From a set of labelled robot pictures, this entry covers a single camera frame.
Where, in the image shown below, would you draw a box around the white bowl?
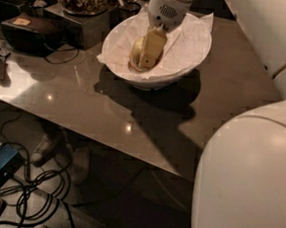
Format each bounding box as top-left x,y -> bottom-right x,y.
99,4 -> 214,96

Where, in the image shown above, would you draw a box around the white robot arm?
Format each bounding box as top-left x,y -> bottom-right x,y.
190,0 -> 286,228

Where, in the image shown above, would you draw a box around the dark square jar stand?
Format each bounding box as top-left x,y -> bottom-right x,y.
44,3 -> 110,50

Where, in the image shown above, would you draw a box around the black box device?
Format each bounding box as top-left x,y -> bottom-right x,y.
1,14 -> 64,57

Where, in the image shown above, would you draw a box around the yellow-red apple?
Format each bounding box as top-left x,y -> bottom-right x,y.
129,37 -> 155,72

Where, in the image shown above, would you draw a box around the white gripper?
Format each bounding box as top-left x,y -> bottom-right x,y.
139,0 -> 191,69

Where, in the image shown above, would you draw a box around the black cup with spoon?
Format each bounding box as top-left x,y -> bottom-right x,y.
109,0 -> 141,28

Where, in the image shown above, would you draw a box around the white paper liner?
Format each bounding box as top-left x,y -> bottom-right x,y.
95,0 -> 215,89

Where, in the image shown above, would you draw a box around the black floor cables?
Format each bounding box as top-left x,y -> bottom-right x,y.
0,108 -> 88,228

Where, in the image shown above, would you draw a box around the white shoe under table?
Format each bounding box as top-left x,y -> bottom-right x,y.
31,133 -> 62,167

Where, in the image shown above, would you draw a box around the black cable on table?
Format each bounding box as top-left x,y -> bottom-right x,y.
42,43 -> 81,67

